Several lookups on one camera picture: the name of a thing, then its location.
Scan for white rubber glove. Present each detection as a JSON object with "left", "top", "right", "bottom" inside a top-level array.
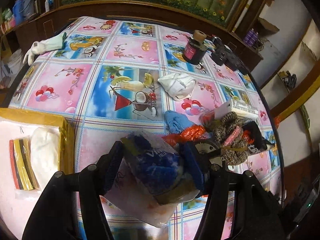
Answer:
[{"left": 22, "top": 32, "right": 68, "bottom": 65}]

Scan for bagged blue towel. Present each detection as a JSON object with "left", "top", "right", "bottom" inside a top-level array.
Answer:
[{"left": 104, "top": 130, "right": 201, "bottom": 228}]

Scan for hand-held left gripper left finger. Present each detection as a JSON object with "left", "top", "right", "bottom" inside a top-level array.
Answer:
[{"left": 22, "top": 140, "right": 126, "bottom": 240}]

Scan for blue bag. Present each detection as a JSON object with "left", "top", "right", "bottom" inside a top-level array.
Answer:
[{"left": 12, "top": 0, "right": 35, "bottom": 25}]

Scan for white barcode box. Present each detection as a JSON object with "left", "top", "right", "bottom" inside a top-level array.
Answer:
[{"left": 214, "top": 99, "right": 259, "bottom": 120}]

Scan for silver round tin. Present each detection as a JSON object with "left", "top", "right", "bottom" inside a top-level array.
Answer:
[{"left": 195, "top": 141, "right": 225, "bottom": 165}]

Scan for black printed cloth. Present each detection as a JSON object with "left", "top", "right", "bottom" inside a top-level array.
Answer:
[{"left": 241, "top": 121, "right": 275, "bottom": 155}]

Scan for printed tablecloth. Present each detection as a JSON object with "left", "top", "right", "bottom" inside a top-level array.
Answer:
[{"left": 7, "top": 16, "right": 287, "bottom": 240}]

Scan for black device green light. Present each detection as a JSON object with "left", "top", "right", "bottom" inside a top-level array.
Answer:
[{"left": 282, "top": 175, "right": 320, "bottom": 232}]

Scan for brown tape roll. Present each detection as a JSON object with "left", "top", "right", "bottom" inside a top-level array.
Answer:
[{"left": 192, "top": 30, "right": 207, "bottom": 42}]

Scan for orange plastic bag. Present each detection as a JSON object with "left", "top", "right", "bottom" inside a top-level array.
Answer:
[{"left": 162, "top": 112, "right": 216, "bottom": 146}]

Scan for multicolour sponge pack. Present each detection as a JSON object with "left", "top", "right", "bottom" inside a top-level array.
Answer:
[{"left": 9, "top": 136, "right": 42, "bottom": 193}]

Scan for folded white cloth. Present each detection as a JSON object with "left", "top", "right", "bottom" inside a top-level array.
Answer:
[{"left": 157, "top": 72, "right": 197, "bottom": 102}]

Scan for white rolled poster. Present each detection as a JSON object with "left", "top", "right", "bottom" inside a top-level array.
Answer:
[{"left": 232, "top": 0, "right": 259, "bottom": 33}]

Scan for purple bottles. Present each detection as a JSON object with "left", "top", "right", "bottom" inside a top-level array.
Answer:
[{"left": 244, "top": 29, "right": 258, "bottom": 47}]

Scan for speckled knit gloves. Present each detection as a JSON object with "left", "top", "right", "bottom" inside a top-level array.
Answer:
[{"left": 210, "top": 112, "right": 250, "bottom": 166}]

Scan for blue cloth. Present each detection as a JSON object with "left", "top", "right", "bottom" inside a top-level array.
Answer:
[{"left": 165, "top": 110, "right": 190, "bottom": 134}]

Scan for yellow black tool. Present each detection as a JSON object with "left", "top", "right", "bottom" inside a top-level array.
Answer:
[{"left": 277, "top": 70, "right": 298, "bottom": 90}]

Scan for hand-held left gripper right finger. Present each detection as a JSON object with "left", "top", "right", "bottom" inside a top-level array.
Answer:
[{"left": 178, "top": 142, "right": 300, "bottom": 240}]

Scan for small cardboard box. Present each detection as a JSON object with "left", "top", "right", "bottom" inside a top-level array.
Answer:
[{"left": 259, "top": 17, "right": 280, "bottom": 33}]

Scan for green plastic object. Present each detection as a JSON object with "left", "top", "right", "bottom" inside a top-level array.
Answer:
[{"left": 301, "top": 105, "right": 311, "bottom": 133}]

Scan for yellow taped cardboard box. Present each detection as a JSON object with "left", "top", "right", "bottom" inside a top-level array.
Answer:
[{"left": 0, "top": 108, "right": 75, "bottom": 240}]

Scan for dark jar pink label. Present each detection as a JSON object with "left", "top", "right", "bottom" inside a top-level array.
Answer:
[{"left": 182, "top": 37, "right": 207, "bottom": 65}]

